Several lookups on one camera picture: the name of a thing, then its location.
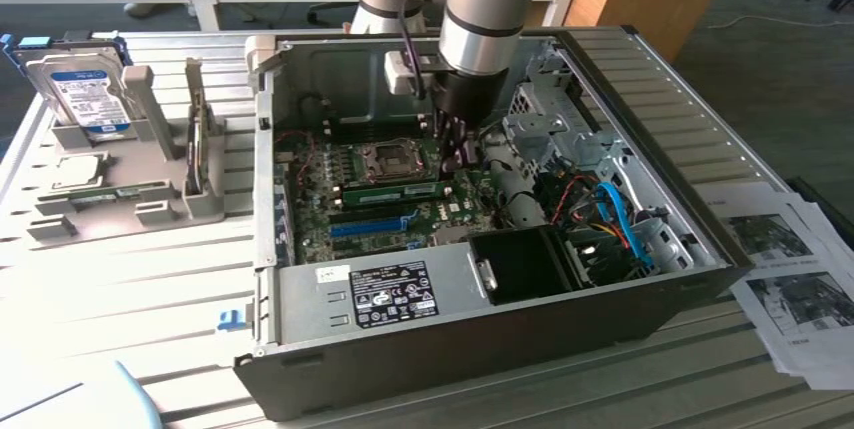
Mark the blue disk carrier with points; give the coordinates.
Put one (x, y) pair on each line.
(36, 43)

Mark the graphics card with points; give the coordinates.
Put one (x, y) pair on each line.
(199, 134)

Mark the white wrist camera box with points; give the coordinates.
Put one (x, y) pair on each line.
(401, 74)

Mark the blue expansion slot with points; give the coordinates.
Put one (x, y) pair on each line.
(367, 227)

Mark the grey parts rack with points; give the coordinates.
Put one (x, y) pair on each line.
(127, 169)

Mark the green installed RAM stick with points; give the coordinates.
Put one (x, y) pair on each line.
(394, 194)

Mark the pale blue round seat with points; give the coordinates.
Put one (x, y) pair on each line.
(74, 399)

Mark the black expansion slot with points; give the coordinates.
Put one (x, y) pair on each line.
(370, 216)

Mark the green motherboard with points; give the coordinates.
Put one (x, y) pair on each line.
(314, 199)

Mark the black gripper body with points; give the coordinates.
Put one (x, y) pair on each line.
(470, 91)

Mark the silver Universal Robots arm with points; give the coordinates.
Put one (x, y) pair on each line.
(477, 9)

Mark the black open PC case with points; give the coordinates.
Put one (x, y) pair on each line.
(467, 359)

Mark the hard disk with blue label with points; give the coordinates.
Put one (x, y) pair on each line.
(83, 94)

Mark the CPU chip silver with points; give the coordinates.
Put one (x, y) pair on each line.
(76, 171)

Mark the silver disk bay cage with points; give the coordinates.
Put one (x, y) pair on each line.
(567, 134)

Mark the CPU socket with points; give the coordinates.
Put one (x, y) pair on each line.
(390, 161)

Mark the printed paper sheet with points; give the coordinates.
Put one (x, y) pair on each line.
(808, 319)
(774, 229)

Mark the grey power supply unit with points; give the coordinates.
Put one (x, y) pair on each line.
(381, 294)

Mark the blue plastic clip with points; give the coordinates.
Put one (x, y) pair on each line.
(228, 321)

